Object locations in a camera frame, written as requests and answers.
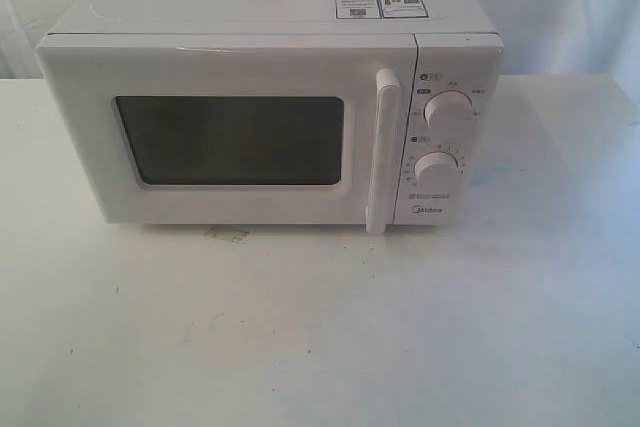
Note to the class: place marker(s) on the upper white control knob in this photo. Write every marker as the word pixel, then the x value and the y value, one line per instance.
pixel 449 110

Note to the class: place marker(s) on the white microwave oven body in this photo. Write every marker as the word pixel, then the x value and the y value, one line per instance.
pixel 457 49

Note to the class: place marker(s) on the right blue label sticker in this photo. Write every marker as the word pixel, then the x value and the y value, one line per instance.
pixel 403 9

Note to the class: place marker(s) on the white control knob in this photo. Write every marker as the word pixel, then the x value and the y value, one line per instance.
pixel 449 110
pixel 436 169

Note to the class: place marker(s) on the clear tape patch on table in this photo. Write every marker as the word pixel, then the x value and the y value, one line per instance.
pixel 227 234

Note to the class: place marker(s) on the white microwave door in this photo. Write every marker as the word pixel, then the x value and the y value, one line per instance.
pixel 236 129

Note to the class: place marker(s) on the lower white control knob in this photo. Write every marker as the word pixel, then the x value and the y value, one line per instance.
pixel 436 169

